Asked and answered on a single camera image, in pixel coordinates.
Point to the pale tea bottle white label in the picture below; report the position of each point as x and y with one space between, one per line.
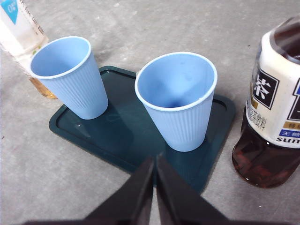
18 35

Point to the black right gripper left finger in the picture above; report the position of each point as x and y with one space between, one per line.
131 201

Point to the light blue ribbed cup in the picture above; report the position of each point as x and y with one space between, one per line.
180 126
77 93

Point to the dark teal flat tray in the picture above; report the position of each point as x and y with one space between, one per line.
126 136

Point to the dark oolong tea bottle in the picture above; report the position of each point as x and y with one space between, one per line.
269 105

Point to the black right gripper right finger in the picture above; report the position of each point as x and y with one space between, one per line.
178 201

